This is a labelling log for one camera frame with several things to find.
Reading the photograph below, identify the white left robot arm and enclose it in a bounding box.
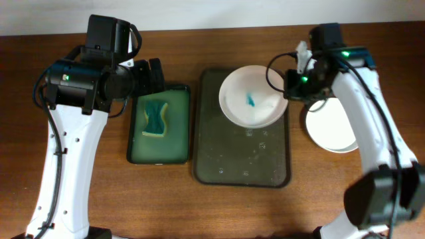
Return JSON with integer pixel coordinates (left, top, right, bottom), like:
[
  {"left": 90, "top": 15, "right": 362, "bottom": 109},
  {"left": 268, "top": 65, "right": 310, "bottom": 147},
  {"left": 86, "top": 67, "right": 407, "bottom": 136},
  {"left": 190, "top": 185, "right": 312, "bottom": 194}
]
[{"left": 22, "top": 15, "right": 165, "bottom": 238}]

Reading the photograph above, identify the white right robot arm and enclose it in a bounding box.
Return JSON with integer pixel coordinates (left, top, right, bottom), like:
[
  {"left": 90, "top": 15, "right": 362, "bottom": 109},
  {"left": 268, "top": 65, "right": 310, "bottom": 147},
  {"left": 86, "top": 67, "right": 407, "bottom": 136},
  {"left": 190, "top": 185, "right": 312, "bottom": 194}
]
[{"left": 284, "top": 23, "right": 424, "bottom": 239}]

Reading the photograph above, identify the green water tray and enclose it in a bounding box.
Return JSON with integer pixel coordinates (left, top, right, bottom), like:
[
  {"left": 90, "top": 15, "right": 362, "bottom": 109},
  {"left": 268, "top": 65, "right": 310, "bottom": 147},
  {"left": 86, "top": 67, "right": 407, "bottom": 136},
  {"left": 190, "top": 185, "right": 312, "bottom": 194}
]
[{"left": 126, "top": 84, "right": 191, "bottom": 165}]

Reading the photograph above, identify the pale grey plate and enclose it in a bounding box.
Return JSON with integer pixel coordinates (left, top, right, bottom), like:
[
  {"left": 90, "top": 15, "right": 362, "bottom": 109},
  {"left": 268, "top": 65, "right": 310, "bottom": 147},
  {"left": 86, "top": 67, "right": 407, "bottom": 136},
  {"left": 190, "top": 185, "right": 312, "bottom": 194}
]
[{"left": 305, "top": 98, "right": 358, "bottom": 153}]

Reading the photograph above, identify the large dark serving tray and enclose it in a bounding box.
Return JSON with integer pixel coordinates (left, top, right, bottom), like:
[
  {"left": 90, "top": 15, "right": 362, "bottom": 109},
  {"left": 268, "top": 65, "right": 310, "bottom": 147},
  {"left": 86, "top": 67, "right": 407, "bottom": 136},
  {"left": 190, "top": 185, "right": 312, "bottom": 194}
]
[{"left": 192, "top": 68, "right": 292, "bottom": 189}]

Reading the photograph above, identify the green yellow sponge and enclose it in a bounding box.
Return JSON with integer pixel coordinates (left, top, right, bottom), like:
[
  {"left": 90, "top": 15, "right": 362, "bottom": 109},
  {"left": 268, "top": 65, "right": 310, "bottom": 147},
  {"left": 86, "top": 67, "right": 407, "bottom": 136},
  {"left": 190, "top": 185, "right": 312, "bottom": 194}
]
[{"left": 142, "top": 101, "right": 168, "bottom": 137}]

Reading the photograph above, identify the pinkish white plate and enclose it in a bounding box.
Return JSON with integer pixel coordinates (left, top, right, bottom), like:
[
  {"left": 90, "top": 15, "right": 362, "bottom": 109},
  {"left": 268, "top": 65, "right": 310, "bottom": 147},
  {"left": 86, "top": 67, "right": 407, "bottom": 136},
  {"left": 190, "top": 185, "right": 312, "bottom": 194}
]
[{"left": 218, "top": 65, "right": 288, "bottom": 129}]

